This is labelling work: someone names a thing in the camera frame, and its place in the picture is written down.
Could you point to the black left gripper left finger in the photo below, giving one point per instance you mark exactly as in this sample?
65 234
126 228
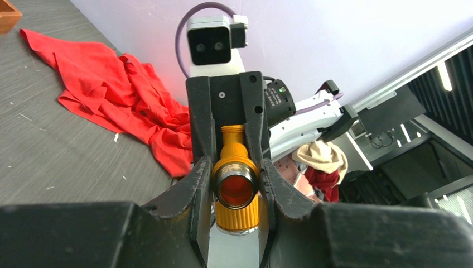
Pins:
171 230

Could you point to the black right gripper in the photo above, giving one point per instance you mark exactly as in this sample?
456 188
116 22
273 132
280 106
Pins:
225 101

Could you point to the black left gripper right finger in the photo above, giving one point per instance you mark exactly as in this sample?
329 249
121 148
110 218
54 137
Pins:
297 232

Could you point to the orange plastic faucet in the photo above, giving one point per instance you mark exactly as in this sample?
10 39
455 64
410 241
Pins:
234 181

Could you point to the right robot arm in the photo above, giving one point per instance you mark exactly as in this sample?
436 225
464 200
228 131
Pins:
320 117

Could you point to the beige and red cloth pile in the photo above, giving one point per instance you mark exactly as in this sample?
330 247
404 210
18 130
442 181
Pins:
316 170

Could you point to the red cloth at right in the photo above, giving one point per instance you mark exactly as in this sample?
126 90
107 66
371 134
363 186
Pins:
121 94

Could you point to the wooden compartment tray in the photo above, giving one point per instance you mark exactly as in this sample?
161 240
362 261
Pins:
10 16

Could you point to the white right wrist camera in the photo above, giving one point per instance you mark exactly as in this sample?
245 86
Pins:
214 43

